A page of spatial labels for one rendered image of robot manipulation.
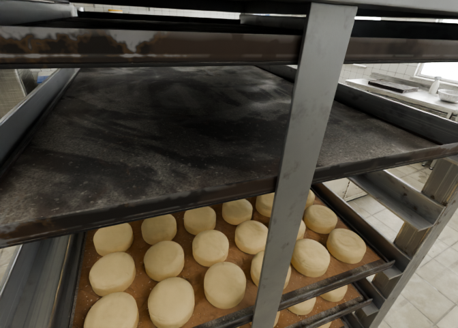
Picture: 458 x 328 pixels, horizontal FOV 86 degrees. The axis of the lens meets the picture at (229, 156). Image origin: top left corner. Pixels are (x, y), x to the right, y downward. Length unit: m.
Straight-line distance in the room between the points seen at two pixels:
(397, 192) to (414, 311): 2.11
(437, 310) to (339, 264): 2.21
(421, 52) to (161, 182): 0.20
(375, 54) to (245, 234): 0.27
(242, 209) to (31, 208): 0.29
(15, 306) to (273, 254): 0.20
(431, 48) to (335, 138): 0.12
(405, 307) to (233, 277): 2.19
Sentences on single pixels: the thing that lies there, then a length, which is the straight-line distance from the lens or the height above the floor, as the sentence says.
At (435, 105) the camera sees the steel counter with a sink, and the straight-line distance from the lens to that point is 4.38.
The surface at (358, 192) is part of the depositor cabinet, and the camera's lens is 3.10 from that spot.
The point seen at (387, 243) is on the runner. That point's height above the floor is 1.51.
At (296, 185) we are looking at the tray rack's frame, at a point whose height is 1.68.
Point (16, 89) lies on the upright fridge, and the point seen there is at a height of 0.68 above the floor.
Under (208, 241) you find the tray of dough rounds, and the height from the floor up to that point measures 1.51.
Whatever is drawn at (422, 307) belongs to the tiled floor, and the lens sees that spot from 2.54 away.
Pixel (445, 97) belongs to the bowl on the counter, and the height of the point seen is 0.94.
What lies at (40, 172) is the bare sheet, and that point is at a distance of 0.23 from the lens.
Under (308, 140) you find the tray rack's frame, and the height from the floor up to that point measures 1.71.
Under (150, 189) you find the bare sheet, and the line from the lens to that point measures 0.18.
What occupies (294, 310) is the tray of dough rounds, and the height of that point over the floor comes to 1.41.
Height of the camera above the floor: 1.78
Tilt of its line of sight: 30 degrees down
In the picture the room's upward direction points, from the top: 3 degrees clockwise
